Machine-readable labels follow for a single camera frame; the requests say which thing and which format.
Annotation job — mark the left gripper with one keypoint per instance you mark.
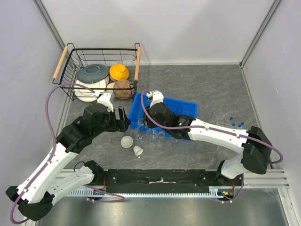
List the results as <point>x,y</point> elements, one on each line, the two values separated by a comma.
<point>122,125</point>

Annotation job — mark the clear acrylic tube rack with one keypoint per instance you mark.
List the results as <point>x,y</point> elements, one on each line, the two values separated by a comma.
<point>222,124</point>

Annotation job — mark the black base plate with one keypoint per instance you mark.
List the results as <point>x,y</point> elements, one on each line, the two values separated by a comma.
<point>161,180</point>

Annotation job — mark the yellow ceramic bowl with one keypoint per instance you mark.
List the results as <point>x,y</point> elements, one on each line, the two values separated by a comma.
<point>119,72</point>

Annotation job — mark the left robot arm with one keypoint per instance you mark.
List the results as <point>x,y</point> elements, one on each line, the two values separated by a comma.
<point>36,196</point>

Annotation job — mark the brown ceramic bowl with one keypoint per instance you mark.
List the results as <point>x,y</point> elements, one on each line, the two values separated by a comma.
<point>123,89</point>

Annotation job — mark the glass petri dish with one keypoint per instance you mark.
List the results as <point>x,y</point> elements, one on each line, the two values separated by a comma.
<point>136,134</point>

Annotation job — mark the white ceramic plate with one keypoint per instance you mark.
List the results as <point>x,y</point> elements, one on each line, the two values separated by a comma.
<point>86,95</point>

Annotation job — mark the blue plastic divided bin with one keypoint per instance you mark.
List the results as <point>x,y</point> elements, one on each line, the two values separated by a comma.
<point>178,107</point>

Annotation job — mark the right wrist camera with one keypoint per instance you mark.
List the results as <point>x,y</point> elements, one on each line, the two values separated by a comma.
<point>155,96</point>

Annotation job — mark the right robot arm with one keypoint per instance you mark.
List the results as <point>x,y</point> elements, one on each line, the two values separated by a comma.
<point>252,146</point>

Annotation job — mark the white plastic cup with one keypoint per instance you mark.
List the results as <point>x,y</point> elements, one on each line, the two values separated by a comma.
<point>137,150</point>

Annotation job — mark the small glass bottle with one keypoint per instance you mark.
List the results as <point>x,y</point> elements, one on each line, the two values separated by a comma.
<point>161,137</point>

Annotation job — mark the glass conical flask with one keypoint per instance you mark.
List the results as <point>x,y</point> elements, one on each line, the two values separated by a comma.
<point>151,135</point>

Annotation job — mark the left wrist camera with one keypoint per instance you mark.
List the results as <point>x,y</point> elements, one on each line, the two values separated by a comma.
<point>106,99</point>

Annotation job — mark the glass beaker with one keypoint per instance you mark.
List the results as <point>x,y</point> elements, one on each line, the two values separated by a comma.
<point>140,123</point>

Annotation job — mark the light blue cable duct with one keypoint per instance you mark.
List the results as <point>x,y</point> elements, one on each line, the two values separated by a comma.
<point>92,194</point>

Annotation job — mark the white plastic bowl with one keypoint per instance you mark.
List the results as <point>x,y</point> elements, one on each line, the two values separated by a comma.
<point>126,142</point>

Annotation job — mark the white ceramic bowl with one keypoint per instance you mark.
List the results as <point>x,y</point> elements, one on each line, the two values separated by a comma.
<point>109,89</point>

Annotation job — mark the teal ceramic plate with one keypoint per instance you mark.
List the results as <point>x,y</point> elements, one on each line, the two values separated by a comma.
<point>92,73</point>

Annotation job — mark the black wire basket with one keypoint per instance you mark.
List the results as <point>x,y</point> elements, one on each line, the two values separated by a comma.
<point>73,59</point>

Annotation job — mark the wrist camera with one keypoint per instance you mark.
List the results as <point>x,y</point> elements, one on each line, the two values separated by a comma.
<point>106,99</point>
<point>155,96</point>

